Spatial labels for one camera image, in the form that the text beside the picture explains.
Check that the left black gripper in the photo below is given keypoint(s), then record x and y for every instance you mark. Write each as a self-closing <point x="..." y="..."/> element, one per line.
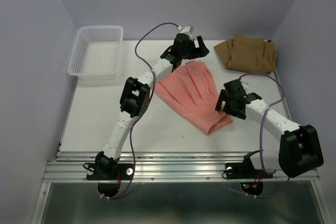
<point x="199" y="52"/>

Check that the pink skirt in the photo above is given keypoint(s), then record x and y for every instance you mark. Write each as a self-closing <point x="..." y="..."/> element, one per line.
<point x="191" y="92"/>

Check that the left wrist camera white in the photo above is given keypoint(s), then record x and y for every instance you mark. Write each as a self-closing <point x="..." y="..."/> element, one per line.
<point x="186" y="29"/>

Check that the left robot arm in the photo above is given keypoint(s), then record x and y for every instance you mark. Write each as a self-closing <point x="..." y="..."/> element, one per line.
<point x="136" y="96"/>

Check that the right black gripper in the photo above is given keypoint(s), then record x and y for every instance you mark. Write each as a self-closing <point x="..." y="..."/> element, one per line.
<point x="223" y="96"/>

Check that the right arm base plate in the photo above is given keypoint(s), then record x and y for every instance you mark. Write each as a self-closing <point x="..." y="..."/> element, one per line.
<point x="234" y="171"/>

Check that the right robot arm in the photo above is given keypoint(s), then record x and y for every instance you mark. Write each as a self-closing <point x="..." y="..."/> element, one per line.
<point x="299" y="146"/>

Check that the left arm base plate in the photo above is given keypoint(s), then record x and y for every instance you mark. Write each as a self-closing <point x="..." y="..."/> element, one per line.
<point x="121" y="172"/>

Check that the tan brown skirt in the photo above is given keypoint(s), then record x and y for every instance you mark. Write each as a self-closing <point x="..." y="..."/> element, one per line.
<point x="247" y="54"/>

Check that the aluminium mounting rail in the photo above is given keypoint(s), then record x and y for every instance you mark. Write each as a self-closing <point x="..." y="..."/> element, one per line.
<point x="150" y="167"/>

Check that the white perforated plastic basket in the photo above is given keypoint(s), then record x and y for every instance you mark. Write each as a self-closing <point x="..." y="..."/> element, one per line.
<point x="96" y="53"/>

